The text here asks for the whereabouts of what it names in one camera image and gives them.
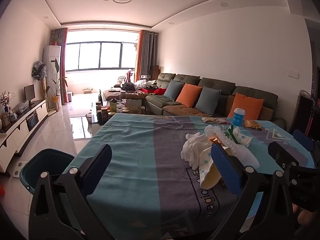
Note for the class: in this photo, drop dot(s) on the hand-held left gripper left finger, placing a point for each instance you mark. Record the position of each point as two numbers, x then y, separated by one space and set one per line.
98 166

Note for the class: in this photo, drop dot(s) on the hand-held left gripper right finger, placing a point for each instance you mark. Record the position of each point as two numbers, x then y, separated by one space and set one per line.
225 170

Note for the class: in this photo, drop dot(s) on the green leather sofa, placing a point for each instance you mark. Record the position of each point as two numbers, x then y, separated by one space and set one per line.
217 83

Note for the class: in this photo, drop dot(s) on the black bag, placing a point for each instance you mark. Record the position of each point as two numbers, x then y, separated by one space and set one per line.
128 86

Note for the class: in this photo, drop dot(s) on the white tissue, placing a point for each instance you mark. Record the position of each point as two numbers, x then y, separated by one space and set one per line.
195 147

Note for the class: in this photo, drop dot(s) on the tall plant yellow pot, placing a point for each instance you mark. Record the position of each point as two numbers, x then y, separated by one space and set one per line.
57 97

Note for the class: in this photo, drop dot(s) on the brown sofa seat pad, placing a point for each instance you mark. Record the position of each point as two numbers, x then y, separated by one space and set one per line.
178 110

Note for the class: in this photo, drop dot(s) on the teal plastic waste bin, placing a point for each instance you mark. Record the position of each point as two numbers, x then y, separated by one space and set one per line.
50 157

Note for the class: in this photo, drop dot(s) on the grey orange curtain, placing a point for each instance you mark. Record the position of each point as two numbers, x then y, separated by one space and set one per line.
63 62
143 55

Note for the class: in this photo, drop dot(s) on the white wall switch plate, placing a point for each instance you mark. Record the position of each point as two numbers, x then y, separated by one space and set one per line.
292 73

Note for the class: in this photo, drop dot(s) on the white glass coffee table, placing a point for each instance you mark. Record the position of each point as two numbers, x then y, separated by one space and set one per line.
92 126

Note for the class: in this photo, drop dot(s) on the white paper cup blue print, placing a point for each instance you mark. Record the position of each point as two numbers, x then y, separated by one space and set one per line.
241 137
207 176

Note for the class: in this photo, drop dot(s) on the wooden picture frame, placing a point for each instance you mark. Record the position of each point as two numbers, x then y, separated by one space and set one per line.
5 119

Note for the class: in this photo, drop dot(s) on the cluster of glass jars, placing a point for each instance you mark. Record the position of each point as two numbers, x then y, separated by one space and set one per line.
105 112

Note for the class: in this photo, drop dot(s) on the small clear snack packet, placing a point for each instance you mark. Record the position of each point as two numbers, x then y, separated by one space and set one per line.
208 120

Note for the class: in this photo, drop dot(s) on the green clear plastic wrapper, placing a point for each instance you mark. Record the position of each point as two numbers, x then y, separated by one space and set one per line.
228 133

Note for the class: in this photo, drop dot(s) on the blue white ceramic jar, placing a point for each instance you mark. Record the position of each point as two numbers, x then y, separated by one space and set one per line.
13 117

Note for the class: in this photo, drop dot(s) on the decor tree blue vase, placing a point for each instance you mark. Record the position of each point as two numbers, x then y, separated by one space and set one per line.
5 100

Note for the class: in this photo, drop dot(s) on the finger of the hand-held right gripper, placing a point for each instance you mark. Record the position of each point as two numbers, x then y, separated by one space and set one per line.
281 152
303 140

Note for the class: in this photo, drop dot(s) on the brown wooden box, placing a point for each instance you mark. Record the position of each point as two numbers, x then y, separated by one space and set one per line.
156 72

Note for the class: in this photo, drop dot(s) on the white foam fruit net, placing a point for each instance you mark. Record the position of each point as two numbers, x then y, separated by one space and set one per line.
243 155

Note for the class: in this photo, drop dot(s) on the black chair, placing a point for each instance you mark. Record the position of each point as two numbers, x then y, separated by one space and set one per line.
301 115

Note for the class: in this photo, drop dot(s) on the black cabinet appliance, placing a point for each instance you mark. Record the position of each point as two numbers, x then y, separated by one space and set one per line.
32 121

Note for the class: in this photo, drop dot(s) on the small low stool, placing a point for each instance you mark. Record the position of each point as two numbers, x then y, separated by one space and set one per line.
88 90

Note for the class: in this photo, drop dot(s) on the blue grey cushion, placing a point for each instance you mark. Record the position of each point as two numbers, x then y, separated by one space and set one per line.
173 90
207 101

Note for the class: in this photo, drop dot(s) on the small grey bin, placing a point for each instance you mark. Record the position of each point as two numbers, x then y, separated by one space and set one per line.
70 96

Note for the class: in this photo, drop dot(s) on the blue grey printed tablecloth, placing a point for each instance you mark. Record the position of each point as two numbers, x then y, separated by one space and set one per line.
140 160

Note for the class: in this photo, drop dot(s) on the plastic wrapped tray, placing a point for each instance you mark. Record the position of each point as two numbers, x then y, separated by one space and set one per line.
22 107

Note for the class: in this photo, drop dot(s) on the white black tv cabinet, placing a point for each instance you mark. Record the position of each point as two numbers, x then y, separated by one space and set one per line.
15 135

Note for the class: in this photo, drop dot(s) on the red cloth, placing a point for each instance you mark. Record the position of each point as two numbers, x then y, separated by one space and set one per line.
160 91

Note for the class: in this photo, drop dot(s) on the brown paper bag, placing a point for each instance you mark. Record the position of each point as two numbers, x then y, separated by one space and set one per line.
135 106

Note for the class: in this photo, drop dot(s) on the orange cushion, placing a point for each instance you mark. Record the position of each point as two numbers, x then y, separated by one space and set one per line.
246 106
188 95

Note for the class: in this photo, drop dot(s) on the large black framed window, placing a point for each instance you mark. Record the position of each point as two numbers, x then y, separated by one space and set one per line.
100 56

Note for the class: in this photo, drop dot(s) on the white bathroom scale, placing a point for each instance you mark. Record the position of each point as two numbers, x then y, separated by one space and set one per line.
17 171

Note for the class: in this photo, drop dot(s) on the floor fan patterned cover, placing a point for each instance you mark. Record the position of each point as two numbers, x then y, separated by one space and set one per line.
38 70

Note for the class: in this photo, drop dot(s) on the white standing air conditioner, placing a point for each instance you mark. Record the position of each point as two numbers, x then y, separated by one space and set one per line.
51 55

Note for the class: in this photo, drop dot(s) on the small potted green plant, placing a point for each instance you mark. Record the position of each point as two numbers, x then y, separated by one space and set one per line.
55 41

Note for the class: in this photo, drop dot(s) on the pile of white clothes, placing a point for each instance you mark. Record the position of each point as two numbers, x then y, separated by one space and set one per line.
145 83

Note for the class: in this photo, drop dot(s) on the person's right hand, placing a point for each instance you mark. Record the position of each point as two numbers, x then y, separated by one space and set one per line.
308 221

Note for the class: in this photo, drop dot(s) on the red snack packet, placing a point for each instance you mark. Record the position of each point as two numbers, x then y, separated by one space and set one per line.
222 121

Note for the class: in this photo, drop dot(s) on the blue cup white lid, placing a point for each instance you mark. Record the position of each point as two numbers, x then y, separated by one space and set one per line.
238 117

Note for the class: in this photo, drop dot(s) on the black monitor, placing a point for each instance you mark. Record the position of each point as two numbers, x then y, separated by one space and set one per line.
29 92

